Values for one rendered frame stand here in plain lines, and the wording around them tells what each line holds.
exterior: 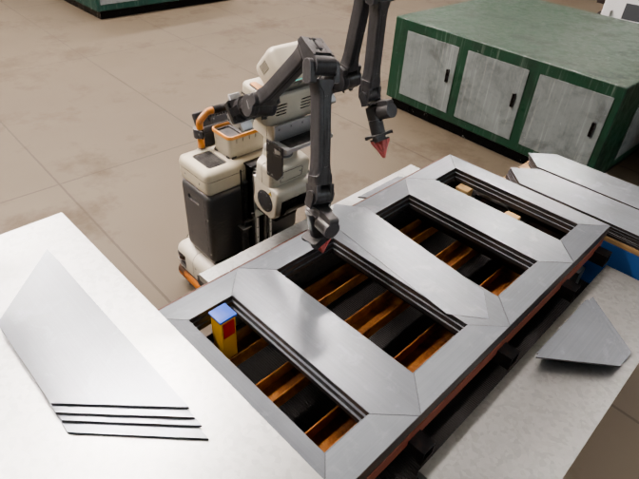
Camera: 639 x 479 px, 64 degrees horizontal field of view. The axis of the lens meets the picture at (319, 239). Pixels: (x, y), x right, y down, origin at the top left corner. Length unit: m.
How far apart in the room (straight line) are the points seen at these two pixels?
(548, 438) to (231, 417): 0.87
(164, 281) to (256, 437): 2.01
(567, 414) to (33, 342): 1.38
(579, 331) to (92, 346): 1.42
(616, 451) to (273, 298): 1.68
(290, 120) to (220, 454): 1.40
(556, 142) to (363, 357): 3.10
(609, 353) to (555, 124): 2.65
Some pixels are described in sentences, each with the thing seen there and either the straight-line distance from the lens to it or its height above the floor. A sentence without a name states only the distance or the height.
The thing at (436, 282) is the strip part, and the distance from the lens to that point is 1.72.
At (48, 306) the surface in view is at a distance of 1.39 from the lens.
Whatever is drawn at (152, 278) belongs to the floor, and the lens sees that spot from 3.03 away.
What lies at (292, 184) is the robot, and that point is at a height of 0.80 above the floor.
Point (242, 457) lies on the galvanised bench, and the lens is 1.06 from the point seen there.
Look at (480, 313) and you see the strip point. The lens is 1.66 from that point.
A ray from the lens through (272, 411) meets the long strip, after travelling 1.34.
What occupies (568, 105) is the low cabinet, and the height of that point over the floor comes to 0.58.
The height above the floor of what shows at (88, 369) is 1.07.
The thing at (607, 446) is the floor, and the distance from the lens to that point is 2.66.
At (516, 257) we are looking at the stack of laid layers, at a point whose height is 0.84.
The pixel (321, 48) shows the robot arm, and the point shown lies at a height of 1.50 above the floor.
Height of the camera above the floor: 1.98
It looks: 38 degrees down
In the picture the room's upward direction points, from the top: 4 degrees clockwise
